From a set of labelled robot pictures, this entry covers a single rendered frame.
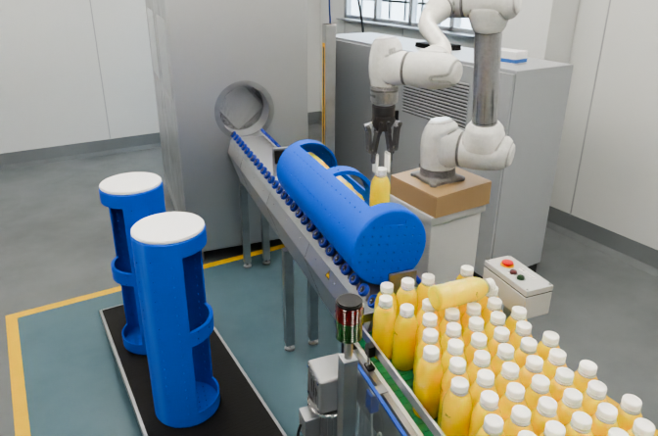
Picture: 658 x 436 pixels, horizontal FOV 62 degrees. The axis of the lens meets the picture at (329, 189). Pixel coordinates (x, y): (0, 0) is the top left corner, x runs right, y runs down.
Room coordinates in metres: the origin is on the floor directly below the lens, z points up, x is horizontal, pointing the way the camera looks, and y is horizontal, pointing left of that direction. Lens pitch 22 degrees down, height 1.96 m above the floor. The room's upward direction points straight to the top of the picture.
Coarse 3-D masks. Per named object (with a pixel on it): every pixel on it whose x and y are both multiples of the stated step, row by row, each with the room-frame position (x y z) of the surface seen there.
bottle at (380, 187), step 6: (372, 180) 1.74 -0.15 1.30; (378, 180) 1.73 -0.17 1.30; (384, 180) 1.73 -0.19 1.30; (372, 186) 1.73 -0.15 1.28; (378, 186) 1.72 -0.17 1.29; (384, 186) 1.72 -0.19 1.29; (390, 186) 1.74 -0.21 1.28; (372, 192) 1.73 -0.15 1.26; (378, 192) 1.72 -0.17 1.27; (384, 192) 1.72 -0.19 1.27; (372, 198) 1.73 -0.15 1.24; (378, 198) 1.72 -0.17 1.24; (384, 198) 1.72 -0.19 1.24; (372, 204) 1.73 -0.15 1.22
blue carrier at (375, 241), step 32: (288, 160) 2.31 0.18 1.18; (288, 192) 2.25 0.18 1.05; (320, 192) 1.94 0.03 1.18; (352, 192) 1.82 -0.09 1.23; (320, 224) 1.86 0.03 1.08; (352, 224) 1.65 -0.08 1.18; (384, 224) 1.63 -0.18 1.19; (416, 224) 1.68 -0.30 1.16; (352, 256) 1.59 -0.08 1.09; (384, 256) 1.63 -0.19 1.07; (416, 256) 1.68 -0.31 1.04
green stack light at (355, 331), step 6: (336, 324) 1.06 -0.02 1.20; (342, 324) 1.05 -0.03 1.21; (360, 324) 1.05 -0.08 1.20; (336, 330) 1.06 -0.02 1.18; (342, 330) 1.04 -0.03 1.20; (348, 330) 1.04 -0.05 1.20; (354, 330) 1.04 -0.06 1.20; (360, 330) 1.06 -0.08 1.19; (336, 336) 1.06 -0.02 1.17; (342, 336) 1.05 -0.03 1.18; (348, 336) 1.04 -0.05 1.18; (354, 336) 1.04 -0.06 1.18; (360, 336) 1.06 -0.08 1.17; (342, 342) 1.04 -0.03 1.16; (348, 342) 1.04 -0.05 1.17; (354, 342) 1.04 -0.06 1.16
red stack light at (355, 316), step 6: (336, 306) 1.06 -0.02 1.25; (336, 312) 1.06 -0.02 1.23; (342, 312) 1.05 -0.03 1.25; (348, 312) 1.04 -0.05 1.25; (354, 312) 1.04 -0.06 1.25; (360, 312) 1.05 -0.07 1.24; (336, 318) 1.06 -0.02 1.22; (342, 318) 1.05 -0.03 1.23; (348, 318) 1.04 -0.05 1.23; (354, 318) 1.04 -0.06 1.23; (360, 318) 1.06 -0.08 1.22; (348, 324) 1.04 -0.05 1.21; (354, 324) 1.04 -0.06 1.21
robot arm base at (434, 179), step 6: (420, 168) 2.31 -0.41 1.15; (414, 174) 2.32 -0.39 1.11; (420, 174) 2.29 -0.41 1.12; (426, 174) 2.26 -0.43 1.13; (432, 174) 2.24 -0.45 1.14; (438, 174) 2.23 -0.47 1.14; (444, 174) 2.23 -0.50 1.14; (450, 174) 2.25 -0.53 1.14; (456, 174) 2.28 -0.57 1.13; (426, 180) 2.24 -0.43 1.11; (432, 180) 2.23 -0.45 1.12; (438, 180) 2.22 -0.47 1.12; (444, 180) 2.23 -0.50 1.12; (450, 180) 2.24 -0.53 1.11; (456, 180) 2.25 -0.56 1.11; (462, 180) 2.26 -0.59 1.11; (432, 186) 2.20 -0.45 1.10
